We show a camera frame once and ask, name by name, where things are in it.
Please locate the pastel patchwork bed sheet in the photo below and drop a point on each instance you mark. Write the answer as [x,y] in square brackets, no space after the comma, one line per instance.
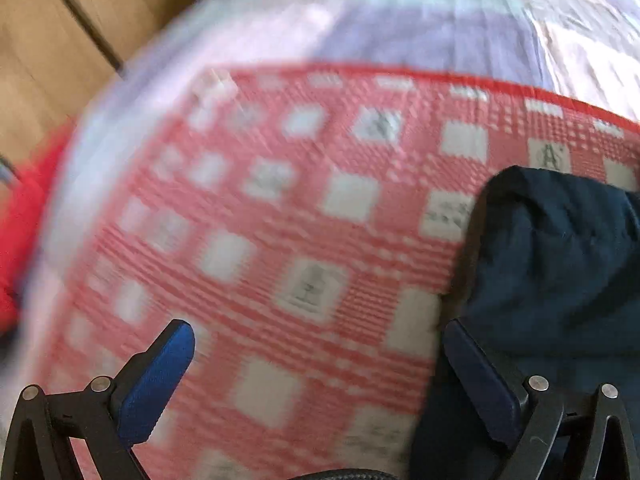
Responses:
[400,25]

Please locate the red checkered mat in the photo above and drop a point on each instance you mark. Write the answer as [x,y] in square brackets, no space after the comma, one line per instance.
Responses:
[310,240]

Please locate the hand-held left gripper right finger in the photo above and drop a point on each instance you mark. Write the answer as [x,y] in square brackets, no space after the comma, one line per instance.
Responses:
[482,385]

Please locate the wooden wardrobe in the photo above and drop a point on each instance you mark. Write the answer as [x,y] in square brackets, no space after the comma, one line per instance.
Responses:
[75,40]

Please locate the dark blue jacket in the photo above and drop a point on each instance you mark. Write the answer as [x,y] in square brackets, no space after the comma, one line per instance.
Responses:
[555,270]

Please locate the red cloth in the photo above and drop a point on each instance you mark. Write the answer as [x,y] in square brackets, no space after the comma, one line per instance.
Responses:
[22,230]

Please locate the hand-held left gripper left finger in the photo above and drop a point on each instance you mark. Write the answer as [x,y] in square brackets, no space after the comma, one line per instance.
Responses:
[155,385]

